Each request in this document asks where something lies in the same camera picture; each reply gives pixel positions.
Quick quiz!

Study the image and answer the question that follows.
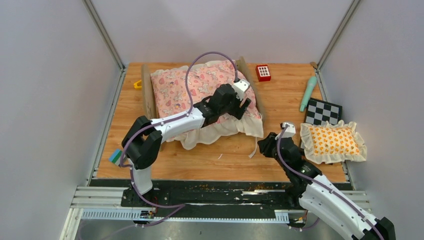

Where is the red white grid block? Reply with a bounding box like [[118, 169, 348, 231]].
[[255, 64, 272, 82]]

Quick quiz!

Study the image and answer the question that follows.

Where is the yellow triangle toy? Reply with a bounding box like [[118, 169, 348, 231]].
[[133, 80, 143, 90]]

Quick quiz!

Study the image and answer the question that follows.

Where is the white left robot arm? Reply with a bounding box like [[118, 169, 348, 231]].
[[121, 79, 251, 207]]

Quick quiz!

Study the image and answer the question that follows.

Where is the mint green massager wand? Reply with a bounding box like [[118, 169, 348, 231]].
[[299, 76, 318, 112]]

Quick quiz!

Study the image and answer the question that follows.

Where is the wooden striped pet bed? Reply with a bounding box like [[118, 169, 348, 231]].
[[140, 56, 267, 152]]

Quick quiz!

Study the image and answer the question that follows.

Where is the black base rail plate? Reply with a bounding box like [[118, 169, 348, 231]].
[[119, 179, 332, 221]]

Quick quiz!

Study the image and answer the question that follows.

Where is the pink unicorn drawstring bag blanket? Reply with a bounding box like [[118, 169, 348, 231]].
[[149, 59, 265, 159]]

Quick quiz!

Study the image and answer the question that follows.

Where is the black and silver chessboard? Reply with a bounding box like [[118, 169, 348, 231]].
[[304, 98, 343, 126]]

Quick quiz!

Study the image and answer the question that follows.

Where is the orange duck print pillow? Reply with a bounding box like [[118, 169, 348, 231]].
[[299, 120, 367, 164]]

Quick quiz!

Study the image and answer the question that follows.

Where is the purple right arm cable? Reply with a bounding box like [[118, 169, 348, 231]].
[[276, 124, 385, 240]]

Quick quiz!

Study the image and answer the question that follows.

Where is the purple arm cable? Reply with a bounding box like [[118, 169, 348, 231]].
[[276, 124, 385, 240], [119, 51, 239, 229]]

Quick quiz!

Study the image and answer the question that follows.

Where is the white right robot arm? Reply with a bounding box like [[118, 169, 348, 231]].
[[257, 132, 396, 240]]

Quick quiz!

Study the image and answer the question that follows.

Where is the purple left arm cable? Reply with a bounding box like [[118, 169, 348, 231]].
[[119, 51, 239, 229]]

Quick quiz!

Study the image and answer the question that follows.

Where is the blue green grey block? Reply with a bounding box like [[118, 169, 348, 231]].
[[108, 149, 124, 167]]

